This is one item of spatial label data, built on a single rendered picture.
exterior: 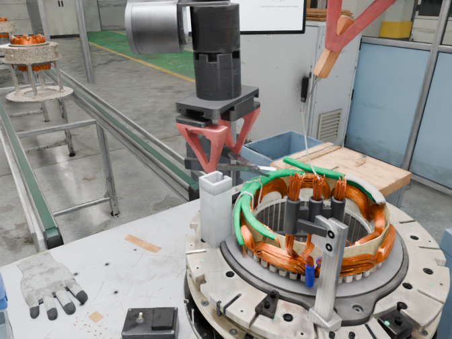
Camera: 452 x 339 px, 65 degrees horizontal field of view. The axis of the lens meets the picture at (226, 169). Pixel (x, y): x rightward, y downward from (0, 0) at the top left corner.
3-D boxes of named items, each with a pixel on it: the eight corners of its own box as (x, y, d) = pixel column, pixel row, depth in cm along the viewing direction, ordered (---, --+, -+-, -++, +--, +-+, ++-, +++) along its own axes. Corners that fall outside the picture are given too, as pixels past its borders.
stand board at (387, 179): (269, 173, 74) (270, 163, 73) (327, 151, 84) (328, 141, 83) (352, 216, 60) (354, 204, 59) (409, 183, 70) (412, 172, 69)
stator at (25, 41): (16, 67, 227) (7, 34, 218) (54, 64, 235) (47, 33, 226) (13, 74, 209) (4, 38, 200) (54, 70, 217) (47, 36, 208)
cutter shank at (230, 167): (210, 169, 48) (210, 165, 48) (212, 166, 48) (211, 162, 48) (254, 171, 47) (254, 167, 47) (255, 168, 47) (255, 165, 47)
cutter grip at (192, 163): (184, 169, 49) (183, 159, 49) (187, 166, 50) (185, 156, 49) (211, 173, 48) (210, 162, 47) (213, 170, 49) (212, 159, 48)
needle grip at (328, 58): (311, 74, 36) (340, 15, 33) (313, 70, 38) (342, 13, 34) (325, 81, 36) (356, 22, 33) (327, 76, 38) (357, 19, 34)
